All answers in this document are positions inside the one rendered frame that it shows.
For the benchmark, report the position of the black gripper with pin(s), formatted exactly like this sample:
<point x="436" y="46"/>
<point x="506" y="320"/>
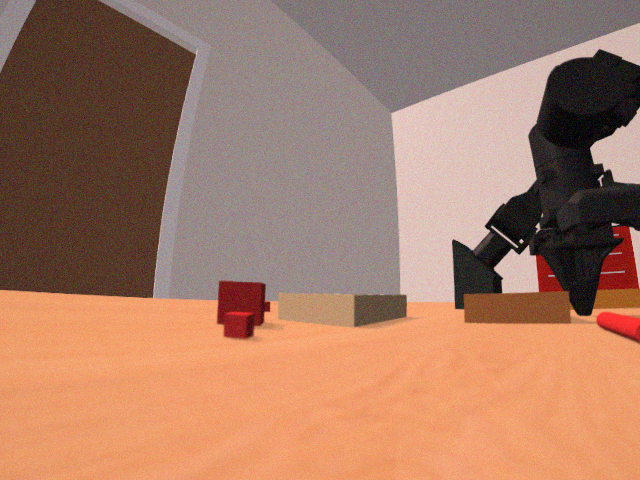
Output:
<point x="581" y="216"/>

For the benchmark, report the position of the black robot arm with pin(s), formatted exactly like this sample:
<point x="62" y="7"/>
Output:
<point x="585" y="100"/>

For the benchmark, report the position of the red cylinder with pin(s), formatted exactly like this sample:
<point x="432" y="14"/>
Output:
<point x="625" y="326"/>

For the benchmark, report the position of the tan flat board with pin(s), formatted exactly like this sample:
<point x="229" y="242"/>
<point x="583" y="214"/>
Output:
<point x="346" y="310"/>

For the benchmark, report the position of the orange long rectangular bar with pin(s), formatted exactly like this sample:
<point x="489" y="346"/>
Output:
<point x="617" y="298"/>

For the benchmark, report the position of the brown block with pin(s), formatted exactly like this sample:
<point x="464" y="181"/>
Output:
<point x="520" y="308"/>

